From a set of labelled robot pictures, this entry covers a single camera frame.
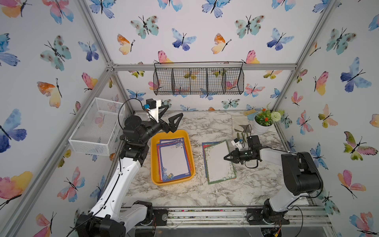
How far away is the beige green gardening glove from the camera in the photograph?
109cm

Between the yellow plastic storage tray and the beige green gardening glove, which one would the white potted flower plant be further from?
the yellow plastic storage tray

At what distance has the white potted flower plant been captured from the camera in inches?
38.5

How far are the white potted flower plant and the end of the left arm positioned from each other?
0.61 meters

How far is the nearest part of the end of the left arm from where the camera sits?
0.50 meters

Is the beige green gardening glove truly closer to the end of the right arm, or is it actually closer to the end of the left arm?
the end of the right arm

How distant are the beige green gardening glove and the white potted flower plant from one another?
0.22 ft
